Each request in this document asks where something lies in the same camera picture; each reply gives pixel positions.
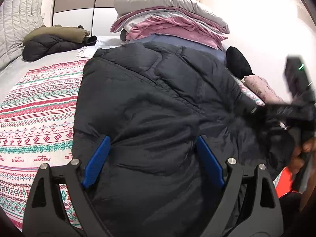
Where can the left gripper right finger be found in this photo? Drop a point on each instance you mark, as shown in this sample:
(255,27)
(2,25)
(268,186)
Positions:
(249,205)

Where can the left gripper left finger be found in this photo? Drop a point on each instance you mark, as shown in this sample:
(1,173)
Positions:
(58,204)

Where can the black puffer jacket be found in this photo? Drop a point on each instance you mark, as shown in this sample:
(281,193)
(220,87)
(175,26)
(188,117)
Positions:
(154,100)

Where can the person right hand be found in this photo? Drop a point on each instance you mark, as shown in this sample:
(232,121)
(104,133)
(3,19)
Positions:
(297,161)

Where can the pink floral pillow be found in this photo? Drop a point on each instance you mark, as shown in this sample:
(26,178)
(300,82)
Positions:
(262,89)

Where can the black round cushion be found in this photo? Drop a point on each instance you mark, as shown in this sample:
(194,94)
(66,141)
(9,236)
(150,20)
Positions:
(237,63)

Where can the red green patterned blanket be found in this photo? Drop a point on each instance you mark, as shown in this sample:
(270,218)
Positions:
(37,119)

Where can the grey bed sheet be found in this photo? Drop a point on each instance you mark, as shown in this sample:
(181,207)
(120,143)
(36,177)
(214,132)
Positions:
(19,67)

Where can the pink folded bedding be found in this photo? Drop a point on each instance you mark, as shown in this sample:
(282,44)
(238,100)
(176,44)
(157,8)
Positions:
(172,21)

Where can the olive and navy folded jacket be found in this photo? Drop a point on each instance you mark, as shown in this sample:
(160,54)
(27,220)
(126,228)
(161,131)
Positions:
(45,41)

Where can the grey quilted headboard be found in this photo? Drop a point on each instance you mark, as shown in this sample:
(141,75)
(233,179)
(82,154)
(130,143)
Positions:
(18,19)

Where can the white wardrobe with dark trim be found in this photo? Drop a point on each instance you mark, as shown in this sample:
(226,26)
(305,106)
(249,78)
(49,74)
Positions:
(95,16)

